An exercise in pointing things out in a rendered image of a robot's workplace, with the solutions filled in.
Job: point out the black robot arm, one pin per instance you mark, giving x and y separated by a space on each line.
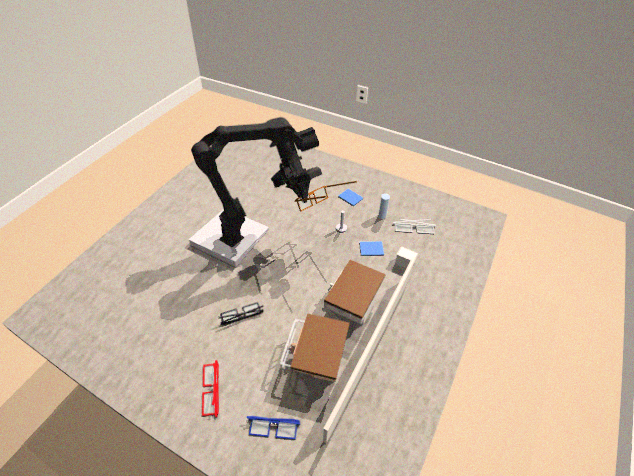
281 134

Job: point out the blue glasses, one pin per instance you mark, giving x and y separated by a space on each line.
286 428

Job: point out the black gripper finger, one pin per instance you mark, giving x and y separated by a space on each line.
303 188
295 189

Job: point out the blue flat rectangular pad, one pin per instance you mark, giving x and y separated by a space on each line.
371 248
350 197

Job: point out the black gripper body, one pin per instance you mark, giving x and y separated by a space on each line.
304 174

